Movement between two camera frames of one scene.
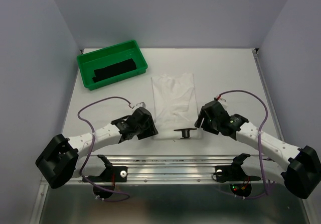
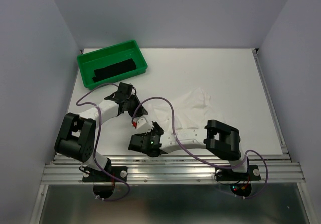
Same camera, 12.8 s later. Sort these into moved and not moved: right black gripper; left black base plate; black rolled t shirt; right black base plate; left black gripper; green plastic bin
Moved: left black gripper; right black gripper
Not moved: right black base plate; left black base plate; green plastic bin; black rolled t shirt
